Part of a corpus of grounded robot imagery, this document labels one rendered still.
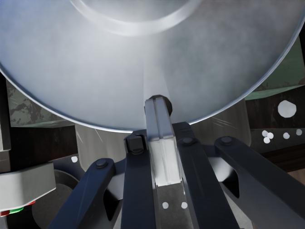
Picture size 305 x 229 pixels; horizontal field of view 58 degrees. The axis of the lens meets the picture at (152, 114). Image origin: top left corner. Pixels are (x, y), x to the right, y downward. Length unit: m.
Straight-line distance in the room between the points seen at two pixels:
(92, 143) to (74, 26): 0.10
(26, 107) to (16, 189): 0.12
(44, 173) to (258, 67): 0.38
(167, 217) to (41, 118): 0.75
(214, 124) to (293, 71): 0.20
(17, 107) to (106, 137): 0.20
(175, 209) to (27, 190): 0.68
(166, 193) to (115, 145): 0.81
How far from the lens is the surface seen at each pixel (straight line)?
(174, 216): 1.05
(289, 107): 0.39
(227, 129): 0.23
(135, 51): 0.23
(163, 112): 0.18
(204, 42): 0.23
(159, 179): 0.16
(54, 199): 1.10
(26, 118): 0.40
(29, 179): 0.45
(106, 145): 0.23
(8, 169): 0.44
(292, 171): 0.73
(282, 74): 0.40
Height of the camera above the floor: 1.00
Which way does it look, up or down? 86 degrees down
